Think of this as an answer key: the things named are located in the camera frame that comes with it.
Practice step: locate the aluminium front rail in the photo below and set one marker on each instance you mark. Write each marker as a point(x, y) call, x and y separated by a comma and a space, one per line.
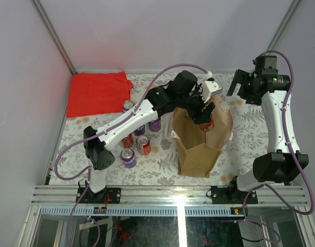
point(155, 195)

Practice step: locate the red coke can front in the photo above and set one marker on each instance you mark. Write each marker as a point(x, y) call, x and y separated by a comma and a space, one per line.
point(143, 145)

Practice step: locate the red coke can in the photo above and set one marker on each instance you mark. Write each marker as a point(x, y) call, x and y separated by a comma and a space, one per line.
point(143, 145)
point(206, 127)
point(128, 141)

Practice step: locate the red folded cloth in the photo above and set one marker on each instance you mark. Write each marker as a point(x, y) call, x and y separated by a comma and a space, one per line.
point(97, 93)

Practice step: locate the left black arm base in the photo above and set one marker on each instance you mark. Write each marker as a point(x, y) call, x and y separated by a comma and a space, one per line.
point(106, 197)

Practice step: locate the brown jute canvas bag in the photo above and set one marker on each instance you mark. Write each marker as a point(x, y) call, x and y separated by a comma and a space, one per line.
point(198, 151)

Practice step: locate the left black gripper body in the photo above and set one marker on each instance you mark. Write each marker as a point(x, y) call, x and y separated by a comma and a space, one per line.
point(192, 103)

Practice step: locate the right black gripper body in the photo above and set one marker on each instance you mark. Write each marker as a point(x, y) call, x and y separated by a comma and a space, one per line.
point(247, 92)

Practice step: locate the purple fanta can front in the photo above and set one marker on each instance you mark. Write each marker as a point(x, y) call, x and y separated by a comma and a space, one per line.
point(128, 157)

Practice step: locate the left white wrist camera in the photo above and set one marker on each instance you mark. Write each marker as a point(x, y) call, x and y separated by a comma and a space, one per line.
point(210, 87)

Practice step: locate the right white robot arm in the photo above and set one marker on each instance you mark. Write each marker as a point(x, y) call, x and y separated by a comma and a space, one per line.
point(265, 87)

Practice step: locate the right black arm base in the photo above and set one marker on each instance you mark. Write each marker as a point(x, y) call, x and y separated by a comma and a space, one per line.
point(230, 194)

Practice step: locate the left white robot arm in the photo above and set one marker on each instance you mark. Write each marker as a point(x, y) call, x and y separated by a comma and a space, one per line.
point(183, 91)

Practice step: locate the purple fanta can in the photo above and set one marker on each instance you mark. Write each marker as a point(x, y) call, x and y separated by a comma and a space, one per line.
point(155, 125)
point(140, 131)
point(127, 105)
point(128, 157)

